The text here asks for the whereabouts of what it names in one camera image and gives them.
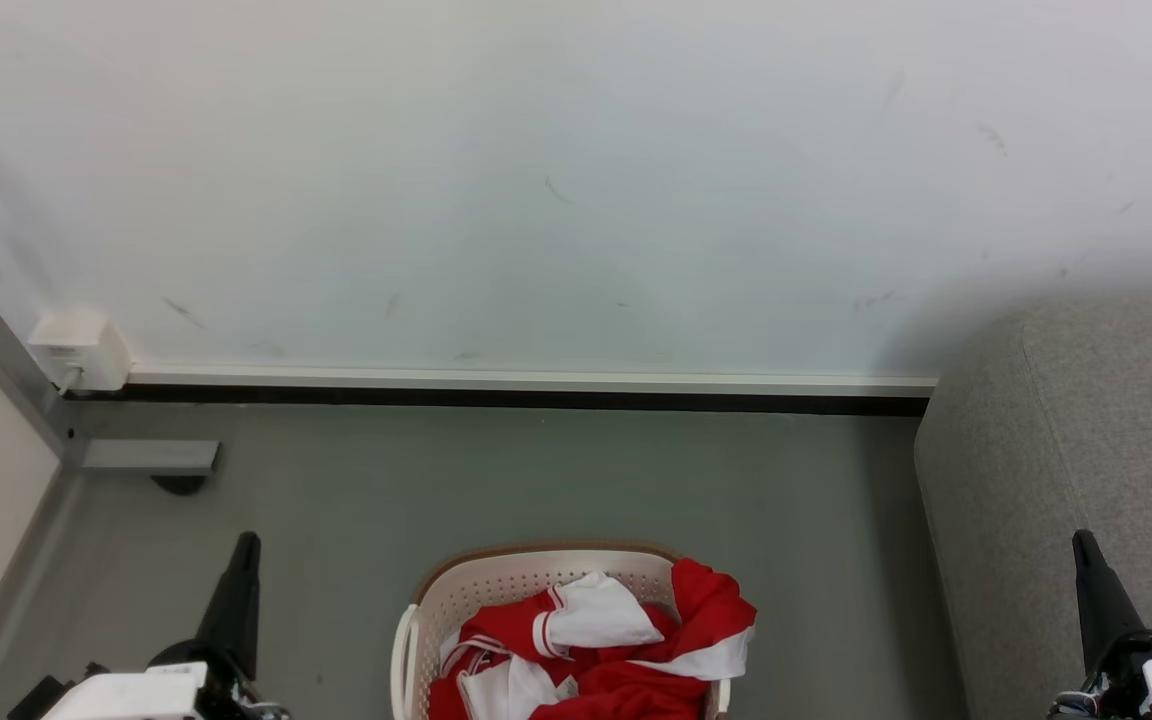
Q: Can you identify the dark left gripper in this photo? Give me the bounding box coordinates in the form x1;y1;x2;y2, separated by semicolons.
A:
148;532;289;720

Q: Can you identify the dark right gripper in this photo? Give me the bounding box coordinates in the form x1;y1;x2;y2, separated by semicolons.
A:
1048;529;1152;720

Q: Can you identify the red and white jacket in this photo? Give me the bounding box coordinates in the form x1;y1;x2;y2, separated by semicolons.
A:
428;558;758;720

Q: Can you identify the white perforated laundry basket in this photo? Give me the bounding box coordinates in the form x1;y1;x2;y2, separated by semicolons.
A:
391;542;733;720

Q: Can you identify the grey fabric sofa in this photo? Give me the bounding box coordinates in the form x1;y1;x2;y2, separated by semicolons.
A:
914;295;1152;720

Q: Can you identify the grey metal foot bar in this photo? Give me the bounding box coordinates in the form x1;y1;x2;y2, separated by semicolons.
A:
81;439;223;477

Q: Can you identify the white and black baseboard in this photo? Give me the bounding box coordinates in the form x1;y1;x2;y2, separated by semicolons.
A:
64;364;939;418

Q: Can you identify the white left camera bracket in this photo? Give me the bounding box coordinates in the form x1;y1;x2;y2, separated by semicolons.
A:
40;661;209;720

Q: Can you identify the white wall socket box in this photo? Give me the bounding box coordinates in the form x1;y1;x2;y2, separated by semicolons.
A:
28;312;133;393

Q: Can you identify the grey metal frame post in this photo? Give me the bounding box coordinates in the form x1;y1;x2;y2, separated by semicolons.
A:
0;257;89;471

